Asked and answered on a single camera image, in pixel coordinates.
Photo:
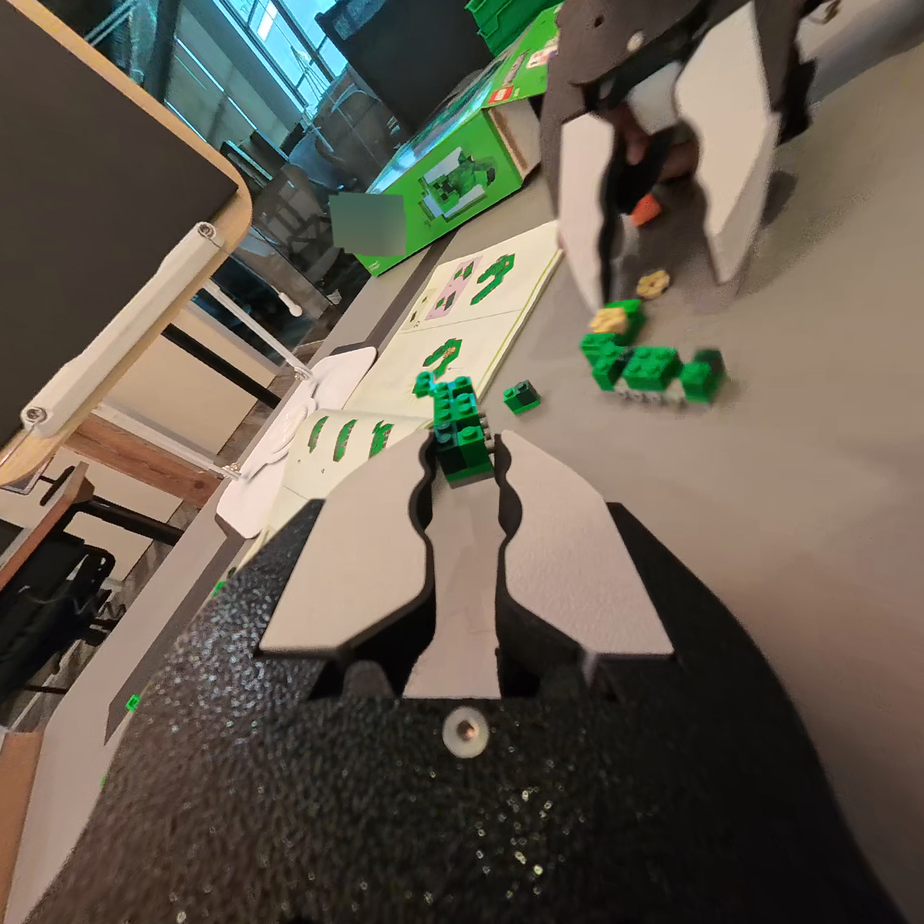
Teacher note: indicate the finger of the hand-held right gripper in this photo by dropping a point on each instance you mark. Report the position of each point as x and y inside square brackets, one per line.
[736, 144]
[581, 209]

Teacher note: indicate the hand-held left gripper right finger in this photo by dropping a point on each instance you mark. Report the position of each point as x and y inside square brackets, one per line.
[577, 570]

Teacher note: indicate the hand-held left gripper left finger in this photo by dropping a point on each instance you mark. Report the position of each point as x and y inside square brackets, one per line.
[354, 556]

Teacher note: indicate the green toy brick assembly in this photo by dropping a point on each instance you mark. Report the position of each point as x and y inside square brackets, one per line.
[462, 433]

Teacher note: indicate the green toy brick cluster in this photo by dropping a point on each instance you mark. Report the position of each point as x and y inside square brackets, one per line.
[650, 368]

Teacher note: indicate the person's right hand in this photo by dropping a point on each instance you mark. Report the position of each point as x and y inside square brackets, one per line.
[682, 162]

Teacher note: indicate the orange toy piece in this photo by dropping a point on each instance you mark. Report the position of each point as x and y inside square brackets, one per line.
[646, 209]

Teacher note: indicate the green cardboard box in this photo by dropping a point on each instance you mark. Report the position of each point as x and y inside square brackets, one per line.
[527, 58]

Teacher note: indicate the tan flower toy piece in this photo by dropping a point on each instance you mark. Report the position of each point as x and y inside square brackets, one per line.
[653, 284]
[608, 319]

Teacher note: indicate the green plastic crate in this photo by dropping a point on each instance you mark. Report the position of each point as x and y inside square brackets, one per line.
[498, 18]

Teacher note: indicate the green toy set box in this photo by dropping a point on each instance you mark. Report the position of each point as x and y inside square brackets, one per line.
[462, 180]

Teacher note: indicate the open instruction booklet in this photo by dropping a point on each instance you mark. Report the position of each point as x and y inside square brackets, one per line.
[469, 317]

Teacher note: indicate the small green toy brick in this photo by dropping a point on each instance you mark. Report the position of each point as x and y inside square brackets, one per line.
[522, 397]

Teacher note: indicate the black partition panel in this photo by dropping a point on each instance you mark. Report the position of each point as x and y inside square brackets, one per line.
[411, 50]

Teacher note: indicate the wooden beam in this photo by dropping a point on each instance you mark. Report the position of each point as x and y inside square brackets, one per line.
[144, 462]

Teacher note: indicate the white metal rod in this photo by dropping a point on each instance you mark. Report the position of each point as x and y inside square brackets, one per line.
[252, 297]

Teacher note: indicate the black office chair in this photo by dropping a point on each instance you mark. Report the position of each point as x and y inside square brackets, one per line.
[43, 599]

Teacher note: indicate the black wood-edged table top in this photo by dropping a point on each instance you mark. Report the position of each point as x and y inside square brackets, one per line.
[94, 195]

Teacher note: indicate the white metal bracket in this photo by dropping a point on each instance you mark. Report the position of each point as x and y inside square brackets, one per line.
[123, 332]

